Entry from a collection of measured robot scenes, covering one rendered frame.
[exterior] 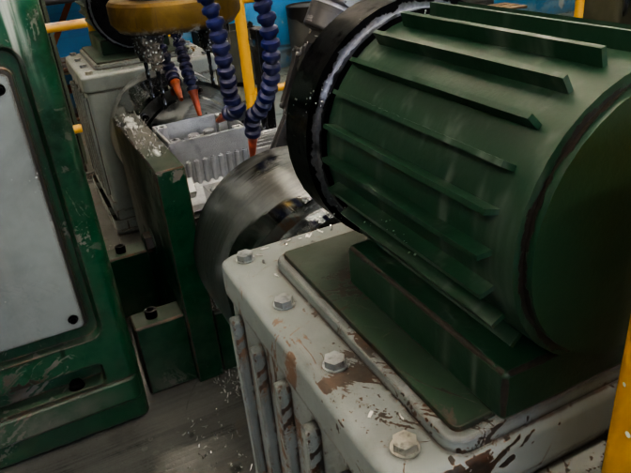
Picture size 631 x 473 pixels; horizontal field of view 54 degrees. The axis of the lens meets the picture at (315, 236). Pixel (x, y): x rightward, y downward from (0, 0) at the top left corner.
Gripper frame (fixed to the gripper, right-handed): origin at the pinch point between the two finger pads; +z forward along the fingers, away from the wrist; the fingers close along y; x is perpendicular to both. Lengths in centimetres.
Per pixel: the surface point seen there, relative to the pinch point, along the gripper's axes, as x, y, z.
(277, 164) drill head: -10.8, 20.8, 0.7
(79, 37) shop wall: 46, -506, 33
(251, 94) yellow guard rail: 94, -234, 10
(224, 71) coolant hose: -16.9, 11.2, -6.6
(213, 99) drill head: -2.6, -27.0, 0.6
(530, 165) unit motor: -23, 66, -10
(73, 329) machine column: -24.3, 11.1, 30.6
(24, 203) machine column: -34.2, 12.4, 14.8
